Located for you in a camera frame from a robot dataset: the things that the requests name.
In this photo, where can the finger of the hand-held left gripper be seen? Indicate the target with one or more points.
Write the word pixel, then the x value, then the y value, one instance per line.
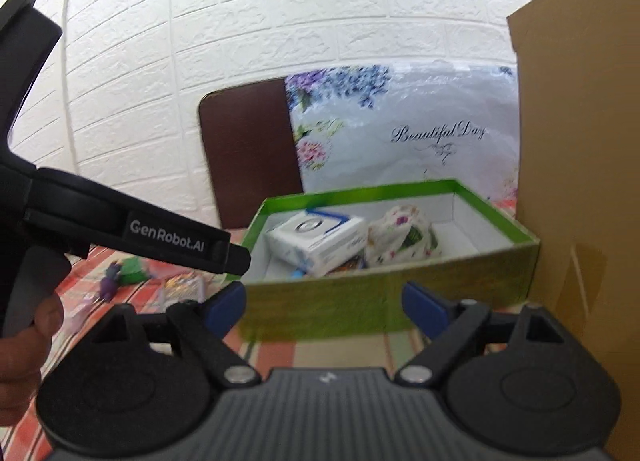
pixel 236 258

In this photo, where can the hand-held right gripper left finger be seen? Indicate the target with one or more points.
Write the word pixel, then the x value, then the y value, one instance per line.
pixel 227 308

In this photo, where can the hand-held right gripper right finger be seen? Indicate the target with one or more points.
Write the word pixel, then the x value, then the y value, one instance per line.
pixel 422 308

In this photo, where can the clear plastic packet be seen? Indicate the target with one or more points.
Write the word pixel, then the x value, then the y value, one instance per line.
pixel 180 291

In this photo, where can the green item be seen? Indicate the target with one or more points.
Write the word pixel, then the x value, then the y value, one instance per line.
pixel 134 271

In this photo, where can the purple toy figure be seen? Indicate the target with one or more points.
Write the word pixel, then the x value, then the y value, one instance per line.
pixel 111 286

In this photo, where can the white product box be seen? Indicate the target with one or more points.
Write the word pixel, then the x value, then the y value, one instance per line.
pixel 310 241

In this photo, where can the green cardboard box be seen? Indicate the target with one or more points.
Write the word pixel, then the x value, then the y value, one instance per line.
pixel 325 301

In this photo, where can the person's left hand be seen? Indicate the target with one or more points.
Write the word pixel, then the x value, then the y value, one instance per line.
pixel 25 366

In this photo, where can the small blue item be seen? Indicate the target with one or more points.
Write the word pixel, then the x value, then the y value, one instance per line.
pixel 297 272

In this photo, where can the floral cloth pouch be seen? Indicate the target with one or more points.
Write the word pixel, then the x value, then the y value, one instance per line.
pixel 395 236

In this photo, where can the red plaid tablecloth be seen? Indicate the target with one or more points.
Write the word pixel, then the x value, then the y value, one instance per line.
pixel 300 353

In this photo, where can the colourful flat packet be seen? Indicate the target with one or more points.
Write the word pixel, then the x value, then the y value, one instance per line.
pixel 346 266

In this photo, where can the dark brown chair back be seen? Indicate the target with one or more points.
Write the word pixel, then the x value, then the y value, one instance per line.
pixel 245 151

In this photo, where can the floral plastic bag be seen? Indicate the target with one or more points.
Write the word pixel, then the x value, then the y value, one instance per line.
pixel 400 106

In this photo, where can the large brown cardboard box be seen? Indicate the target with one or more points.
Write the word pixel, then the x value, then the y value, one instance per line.
pixel 575 141

